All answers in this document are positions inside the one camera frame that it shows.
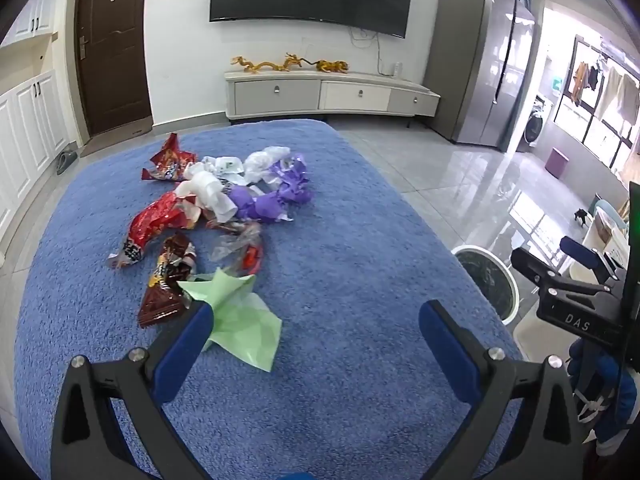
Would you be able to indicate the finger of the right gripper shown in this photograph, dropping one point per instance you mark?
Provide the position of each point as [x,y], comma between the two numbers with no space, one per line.
[601,265]

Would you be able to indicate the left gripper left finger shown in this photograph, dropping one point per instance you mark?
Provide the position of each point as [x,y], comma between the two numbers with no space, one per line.
[87,442]

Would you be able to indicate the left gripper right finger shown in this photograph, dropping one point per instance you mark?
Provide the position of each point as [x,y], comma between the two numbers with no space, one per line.
[545,441]

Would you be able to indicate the dark brown snack bag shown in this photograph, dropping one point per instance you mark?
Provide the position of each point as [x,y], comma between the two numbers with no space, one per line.
[163,298]

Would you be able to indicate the green paper wrapper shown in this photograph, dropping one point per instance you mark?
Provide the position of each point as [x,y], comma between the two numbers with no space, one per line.
[243,324]

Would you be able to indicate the red Lays chip bag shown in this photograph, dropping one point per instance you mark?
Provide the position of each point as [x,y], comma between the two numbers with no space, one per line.
[167,212]

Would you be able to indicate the clear plastic wrapper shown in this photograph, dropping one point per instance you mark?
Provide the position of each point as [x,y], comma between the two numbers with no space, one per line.
[238,244]

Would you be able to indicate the white tissue paper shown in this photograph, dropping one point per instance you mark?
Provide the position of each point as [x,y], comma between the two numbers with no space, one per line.
[201,183]

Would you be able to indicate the red triangular snack bag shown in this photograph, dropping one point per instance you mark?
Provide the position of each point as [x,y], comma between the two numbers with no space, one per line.
[170,162]

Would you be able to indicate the white printed plastic bag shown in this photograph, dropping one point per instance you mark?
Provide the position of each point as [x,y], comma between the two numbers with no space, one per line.
[226,168]

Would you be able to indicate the purple plastic wrapper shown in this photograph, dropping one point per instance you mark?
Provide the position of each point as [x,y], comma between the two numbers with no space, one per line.
[278,186]

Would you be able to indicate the translucent white plastic bag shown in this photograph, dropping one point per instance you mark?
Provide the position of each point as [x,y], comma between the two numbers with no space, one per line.
[257,165]

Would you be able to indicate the white round trash bin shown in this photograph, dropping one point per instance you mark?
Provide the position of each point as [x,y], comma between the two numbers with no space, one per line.
[493,278]

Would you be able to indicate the blue white gloved right hand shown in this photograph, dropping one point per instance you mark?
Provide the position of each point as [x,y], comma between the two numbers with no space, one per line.
[607,395]

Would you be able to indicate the purple stool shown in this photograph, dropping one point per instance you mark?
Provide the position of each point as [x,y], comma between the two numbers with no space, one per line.
[556,164]

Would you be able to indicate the washing machine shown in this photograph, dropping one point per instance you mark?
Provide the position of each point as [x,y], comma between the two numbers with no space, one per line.
[535,123]

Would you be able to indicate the hanging clothes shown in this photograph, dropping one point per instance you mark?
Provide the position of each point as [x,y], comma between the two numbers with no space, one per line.
[617,93]

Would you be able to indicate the grey double door refrigerator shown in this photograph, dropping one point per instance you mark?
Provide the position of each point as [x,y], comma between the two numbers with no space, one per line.
[477,63]

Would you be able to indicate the blue fluffy rug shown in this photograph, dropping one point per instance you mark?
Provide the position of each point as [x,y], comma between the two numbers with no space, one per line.
[317,363]

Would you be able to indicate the grey slippers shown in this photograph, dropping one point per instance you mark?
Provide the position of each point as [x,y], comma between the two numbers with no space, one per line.
[64,160]

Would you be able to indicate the golden tiger ornament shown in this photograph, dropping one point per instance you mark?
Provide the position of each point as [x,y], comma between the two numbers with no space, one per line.
[339,67]

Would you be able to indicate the white TV cabinet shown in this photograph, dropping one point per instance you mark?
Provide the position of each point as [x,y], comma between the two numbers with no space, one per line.
[304,92]

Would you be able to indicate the golden dragon ornament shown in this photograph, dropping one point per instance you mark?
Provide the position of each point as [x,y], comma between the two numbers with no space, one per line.
[290,61]

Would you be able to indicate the brown entrance door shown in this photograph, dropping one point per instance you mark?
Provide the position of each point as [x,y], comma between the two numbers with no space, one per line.
[110,61]

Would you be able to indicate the white wall cabinets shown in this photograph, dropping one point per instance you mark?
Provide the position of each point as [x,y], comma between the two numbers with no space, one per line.
[32,127]

